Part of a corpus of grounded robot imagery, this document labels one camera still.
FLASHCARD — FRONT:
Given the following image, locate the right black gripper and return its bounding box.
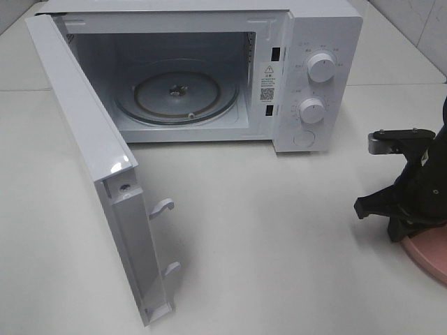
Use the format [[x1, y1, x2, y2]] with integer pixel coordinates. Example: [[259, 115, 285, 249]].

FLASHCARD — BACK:
[[354, 137, 446, 242]]

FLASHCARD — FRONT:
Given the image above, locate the pink round plate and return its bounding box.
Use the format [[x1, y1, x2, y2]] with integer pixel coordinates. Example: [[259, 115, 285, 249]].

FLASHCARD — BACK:
[[401, 226, 446, 285]]

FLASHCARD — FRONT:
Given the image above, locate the round door release button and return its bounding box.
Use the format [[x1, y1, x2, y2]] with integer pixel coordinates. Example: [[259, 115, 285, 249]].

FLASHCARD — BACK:
[[293, 131, 316, 148]]

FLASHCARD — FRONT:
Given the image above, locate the white microwave door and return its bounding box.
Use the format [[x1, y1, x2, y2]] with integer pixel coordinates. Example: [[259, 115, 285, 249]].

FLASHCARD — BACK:
[[26, 15, 180, 325]]

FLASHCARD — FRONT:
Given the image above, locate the lower white timer knob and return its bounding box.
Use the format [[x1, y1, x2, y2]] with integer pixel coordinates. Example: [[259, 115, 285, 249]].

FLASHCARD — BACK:
[[299, 98, 326, 124]]

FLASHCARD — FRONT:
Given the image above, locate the upper white power knob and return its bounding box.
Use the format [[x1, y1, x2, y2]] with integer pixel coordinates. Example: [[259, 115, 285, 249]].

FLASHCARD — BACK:
[[307, 52, 335, 83]]

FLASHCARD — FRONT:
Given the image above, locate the white microwave oven body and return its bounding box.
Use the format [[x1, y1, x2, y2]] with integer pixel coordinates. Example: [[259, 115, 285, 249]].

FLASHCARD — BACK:
[[33, 1, 362, 152]]

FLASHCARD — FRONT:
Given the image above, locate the white warning label sticker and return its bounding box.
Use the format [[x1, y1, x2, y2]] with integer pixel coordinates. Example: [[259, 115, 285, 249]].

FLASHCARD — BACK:
[[258, 61, 280, 103]]

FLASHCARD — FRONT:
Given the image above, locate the glass microwave turntable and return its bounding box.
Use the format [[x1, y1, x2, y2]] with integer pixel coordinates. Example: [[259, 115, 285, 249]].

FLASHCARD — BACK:
[[115, 59, 239, 126]]

